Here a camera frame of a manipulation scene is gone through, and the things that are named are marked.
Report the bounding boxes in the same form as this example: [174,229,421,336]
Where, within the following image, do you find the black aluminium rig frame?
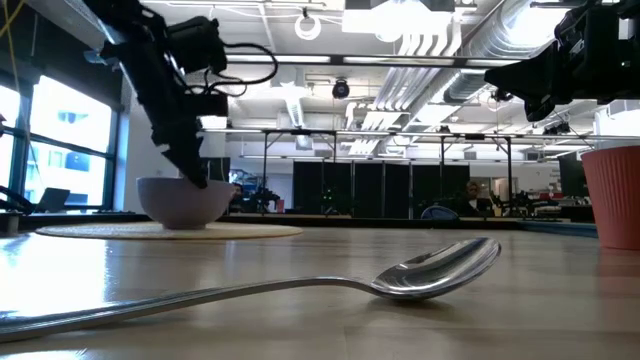
[224,52,531,69]

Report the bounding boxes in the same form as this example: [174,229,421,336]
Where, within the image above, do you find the open laptop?
[32,187,72,214]

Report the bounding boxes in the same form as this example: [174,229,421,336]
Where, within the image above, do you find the blue office chair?
[420,205,460,221]

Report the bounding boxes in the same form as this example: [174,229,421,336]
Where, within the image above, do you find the white coiled cable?
[293,13,323,42]

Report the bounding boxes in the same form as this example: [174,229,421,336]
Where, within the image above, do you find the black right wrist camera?
[553,0,621,51]

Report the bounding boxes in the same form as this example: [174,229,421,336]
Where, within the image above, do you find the red ribbed cup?
[580,145,640,251]

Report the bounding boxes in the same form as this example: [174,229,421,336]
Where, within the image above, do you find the round woven beige placemat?
[34,221,304,241]

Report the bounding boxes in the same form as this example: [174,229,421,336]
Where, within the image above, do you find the black computer monitor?
[558,151,590,199]

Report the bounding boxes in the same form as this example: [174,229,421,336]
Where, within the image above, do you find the black partition panels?
[292,160,471,219]

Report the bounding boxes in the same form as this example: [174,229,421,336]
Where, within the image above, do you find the silver metal spoon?
[0,236,502,344]

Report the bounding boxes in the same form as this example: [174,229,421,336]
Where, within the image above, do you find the lilac ceramic bowl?
[136,176,236,231]

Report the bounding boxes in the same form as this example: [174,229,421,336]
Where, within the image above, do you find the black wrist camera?
[167,16,229,75]
[553,0,621,51]

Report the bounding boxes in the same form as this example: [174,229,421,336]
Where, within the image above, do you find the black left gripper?
[117,47,230,190]

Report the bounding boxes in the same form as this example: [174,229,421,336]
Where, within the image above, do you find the black left wrist camera cable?
[203,42,279,99]

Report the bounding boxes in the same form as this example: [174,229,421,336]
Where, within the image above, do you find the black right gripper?
[483,42,609,123]

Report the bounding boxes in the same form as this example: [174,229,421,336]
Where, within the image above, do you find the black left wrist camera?
[167,16,229,75]

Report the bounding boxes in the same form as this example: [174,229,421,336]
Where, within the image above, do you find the person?
[457,180,496,217]

